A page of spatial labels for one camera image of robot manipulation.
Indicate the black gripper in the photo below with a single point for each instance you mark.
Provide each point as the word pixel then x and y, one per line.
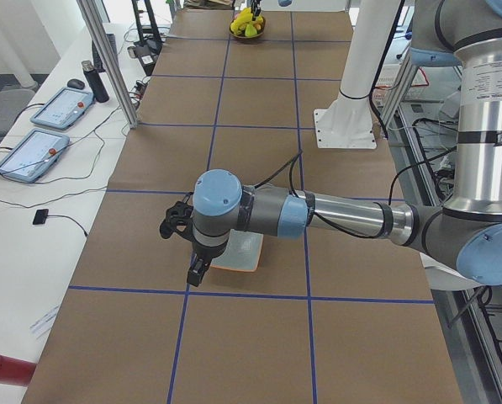
pixel 256 8
pixel 207 253

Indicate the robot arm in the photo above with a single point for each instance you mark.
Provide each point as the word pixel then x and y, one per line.
pixel 465 233
pixel 268 5

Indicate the wicker fruit basket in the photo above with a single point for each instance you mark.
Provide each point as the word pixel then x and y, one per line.
pixel 238 31

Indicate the grey square plate orange rim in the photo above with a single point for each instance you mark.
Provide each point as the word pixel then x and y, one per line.
pixel 242 252

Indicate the green pear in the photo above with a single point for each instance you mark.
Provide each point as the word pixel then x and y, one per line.
pixel 250 31

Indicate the small black puck device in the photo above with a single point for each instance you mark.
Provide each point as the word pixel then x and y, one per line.
pixel 40 217

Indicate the black water bottle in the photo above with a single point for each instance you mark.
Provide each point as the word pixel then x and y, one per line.
pixel 95 82

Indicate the black computer mouse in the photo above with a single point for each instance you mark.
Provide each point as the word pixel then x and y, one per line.
pixel 76 84

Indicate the near blue teach pendant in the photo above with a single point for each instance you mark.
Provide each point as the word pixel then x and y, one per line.
pixel 33 156

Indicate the blue teach pendant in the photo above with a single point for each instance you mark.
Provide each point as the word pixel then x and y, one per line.
pixel 64 109
pixel 33 156

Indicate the far blue teach pendant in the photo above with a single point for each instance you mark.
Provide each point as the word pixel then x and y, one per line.
pixel 64 109

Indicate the red cylinder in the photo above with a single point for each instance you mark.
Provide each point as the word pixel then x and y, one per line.
pixel 16 371

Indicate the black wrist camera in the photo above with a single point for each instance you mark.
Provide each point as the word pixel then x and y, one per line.
pixel 178 220

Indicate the white camera pedestal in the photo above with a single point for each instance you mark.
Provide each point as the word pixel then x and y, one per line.
pixel 348 123

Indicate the aluminium frame post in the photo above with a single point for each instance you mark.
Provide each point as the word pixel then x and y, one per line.
pixel 94 24

